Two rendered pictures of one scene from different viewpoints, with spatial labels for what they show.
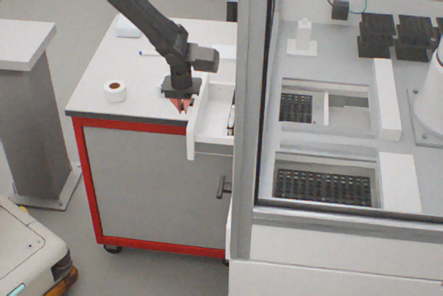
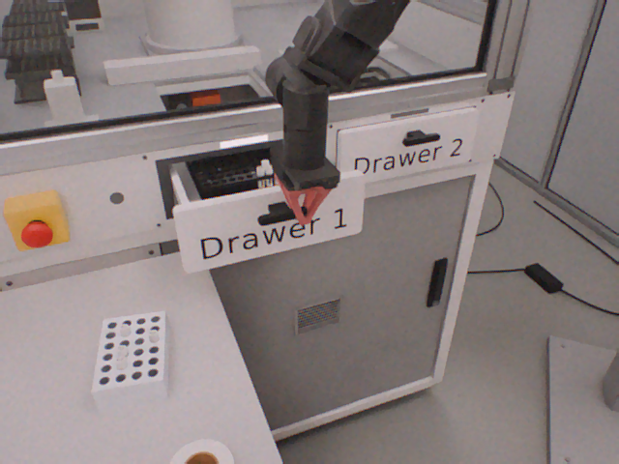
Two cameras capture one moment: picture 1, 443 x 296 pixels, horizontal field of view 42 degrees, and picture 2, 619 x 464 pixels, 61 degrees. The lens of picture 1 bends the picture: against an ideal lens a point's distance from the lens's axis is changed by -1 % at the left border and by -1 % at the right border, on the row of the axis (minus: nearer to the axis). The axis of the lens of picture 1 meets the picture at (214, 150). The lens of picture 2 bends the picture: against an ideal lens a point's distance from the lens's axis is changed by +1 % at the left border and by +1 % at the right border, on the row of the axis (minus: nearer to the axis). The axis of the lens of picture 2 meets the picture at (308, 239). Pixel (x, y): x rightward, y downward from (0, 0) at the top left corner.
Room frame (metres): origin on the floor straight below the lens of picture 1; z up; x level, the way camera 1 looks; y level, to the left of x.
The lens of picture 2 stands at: (1.58, 0.63, 1.31)
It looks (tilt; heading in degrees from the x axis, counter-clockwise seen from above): 36 degrees down; 240
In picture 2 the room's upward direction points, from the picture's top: straight up
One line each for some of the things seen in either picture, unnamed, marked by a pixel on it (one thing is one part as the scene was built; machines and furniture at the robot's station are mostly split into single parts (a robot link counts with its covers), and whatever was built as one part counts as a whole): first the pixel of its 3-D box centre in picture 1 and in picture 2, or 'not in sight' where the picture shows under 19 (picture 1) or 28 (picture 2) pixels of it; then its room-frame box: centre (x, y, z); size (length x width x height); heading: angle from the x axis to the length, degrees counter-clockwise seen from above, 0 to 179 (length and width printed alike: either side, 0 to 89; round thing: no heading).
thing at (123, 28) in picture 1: (130, 22); not in sight; (1.97, 0.32, 0.78); 0.15 x 0.10 x 0.04; 177
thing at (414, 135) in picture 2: (225, 187); (418, 136); (0.97, -0.03, 0.91); 0.07 x 0.04 x 0.01; 172
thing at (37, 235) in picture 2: not in sight; (37, 233); (1.61, -0.09, 0.88); 0.04 x 0.03 x 0.04; 172
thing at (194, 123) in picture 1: (198, 111); (275, 220); (1.30, 0.04, 0.87); 0.29 x 0.02 x 0.11; 172
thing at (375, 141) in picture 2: (236, 198); (408, 147); (0.97, -0.05, 0.87); 0.29 x 0.02 x 0.11; 172
